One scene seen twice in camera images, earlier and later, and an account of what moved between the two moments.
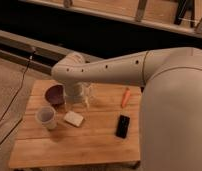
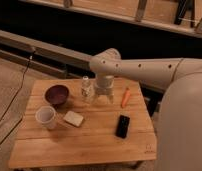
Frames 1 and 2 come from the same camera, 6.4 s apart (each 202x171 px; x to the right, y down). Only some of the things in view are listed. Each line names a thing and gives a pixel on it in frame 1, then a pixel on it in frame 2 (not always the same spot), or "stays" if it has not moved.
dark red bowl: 56,95 stays
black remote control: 122,126 stays
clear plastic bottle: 87,95 stays
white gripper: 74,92 to 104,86
